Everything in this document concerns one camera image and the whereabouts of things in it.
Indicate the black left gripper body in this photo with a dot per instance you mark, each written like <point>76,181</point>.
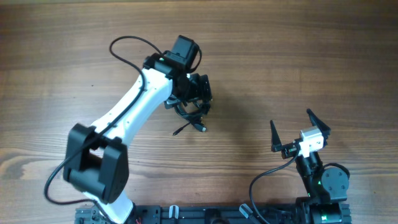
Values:
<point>193,88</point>

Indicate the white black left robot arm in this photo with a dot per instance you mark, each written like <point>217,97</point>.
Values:
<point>96,161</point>

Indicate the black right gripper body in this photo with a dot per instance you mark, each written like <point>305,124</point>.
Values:
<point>289,150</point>

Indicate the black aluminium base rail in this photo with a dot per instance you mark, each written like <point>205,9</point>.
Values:
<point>281,213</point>

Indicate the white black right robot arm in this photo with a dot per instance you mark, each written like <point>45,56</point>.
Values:
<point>326,184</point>

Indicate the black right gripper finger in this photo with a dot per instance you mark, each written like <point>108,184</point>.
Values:
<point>276,144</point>
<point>325,129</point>

